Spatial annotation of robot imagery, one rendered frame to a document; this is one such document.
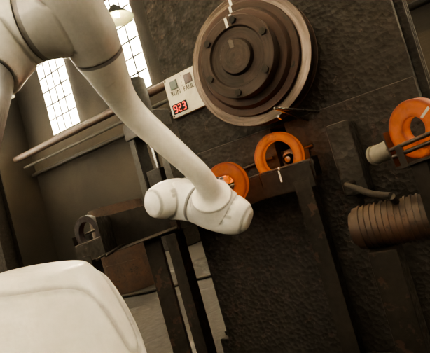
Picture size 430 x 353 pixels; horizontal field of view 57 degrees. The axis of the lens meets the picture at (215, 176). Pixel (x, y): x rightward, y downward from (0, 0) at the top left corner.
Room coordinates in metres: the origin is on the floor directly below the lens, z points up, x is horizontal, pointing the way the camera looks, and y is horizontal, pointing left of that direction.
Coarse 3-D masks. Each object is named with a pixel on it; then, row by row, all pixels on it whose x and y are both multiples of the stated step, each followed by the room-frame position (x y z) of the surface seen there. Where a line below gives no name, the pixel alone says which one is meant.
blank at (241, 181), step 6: (222, 162) 1.38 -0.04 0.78; (228, 162) 1.37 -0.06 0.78; (216, 168) 1.39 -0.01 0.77; (222, 168) 1.38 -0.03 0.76; (228, 168) 1.37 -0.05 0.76; (234, 168) 1.36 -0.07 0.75; (240, 168) 1.37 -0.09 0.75; (216, 174) 1.39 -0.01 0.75; (222, 174) 1.38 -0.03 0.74; (228, 174) 1.37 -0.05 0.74; (234, 174) 1.37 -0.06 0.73; (240, 174) 1.36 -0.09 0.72; (246, 174) 1.37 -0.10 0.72; (234, 180) 1.37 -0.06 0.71; (240, 180) 1.36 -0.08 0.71; (246, 180) 1.36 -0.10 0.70; (234, 186) 1.37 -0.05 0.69; (240, 186) 1.36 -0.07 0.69; (246, 186) 1.36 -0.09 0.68; (240, 192) 1.37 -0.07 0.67; (246, 192) 1.37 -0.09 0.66
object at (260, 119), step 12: (240, 0) 1.39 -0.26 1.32; (264, 0) 1.35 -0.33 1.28; (276, 0) 1.33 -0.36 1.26; (216, 12) 1.44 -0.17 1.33; (288, 12) 1.31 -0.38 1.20; (204, 24) 1.47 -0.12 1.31; (300, 24) 1.30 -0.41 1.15; (300, 36) 1.30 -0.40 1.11; (312, 48) 1.34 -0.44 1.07; (300, 60) 1.31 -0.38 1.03; (312, 60) 1.34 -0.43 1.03; (300, 72) 1.32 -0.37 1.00; (300, 84) 1.33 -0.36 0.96; (204, 96) 1.52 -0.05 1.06; (288, 96) 1.35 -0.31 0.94; (300, 96) 1.39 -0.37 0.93; (216, 108) 1.50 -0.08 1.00; (228, 120) 1.48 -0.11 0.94; (240, 120) 1.46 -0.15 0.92; (252, 120) 1.43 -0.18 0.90; (264, 120) 1.41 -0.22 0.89
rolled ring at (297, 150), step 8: (272, 136) 1.42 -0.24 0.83; (280, 136) 1.41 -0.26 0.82; (288, 136) 1.39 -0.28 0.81; (264, 144) 1.44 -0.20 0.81; (288, 144) 1.40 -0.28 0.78; (296, 144) 1.38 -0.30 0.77; (256, 152) 1.46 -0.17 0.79; (264, 152) 1.46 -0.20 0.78; (296, 152) 1.39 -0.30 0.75; (304, 152) 1.40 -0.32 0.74; (256, 160) 1.47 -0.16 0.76; (264, 160) 1.47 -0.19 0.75; (296, 160) 1.39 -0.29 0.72; (264, 168) 1.46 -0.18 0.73
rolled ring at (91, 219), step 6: (84, 216) 1.99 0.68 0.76; (90, 216) 1.98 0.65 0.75; (78, 222) 2.02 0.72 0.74; (84, 222) 2.00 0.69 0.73; (90, 222) 1.97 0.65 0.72; (96, 222) 1.96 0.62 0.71; (78, 228) 2.02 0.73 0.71; (96, 228) 1.96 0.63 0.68; (78, 234) 2.03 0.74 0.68; (96, 234) 1.96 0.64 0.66; (78, 240) 2.04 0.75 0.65; (84, 240) 2.04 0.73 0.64
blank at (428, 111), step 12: (396, 108) 1.05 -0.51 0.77; (408, 108) 1.02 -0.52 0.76; (420, 108) 0.99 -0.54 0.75; (396, 120) 1.06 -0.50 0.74; (408, 120) 1.05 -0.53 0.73; (396, 132) 1.07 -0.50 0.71; (408, 132) 1.06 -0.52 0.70; (396, 144) 1.08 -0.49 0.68; (408, 156) 1.06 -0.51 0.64; (420, 156) 1.03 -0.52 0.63
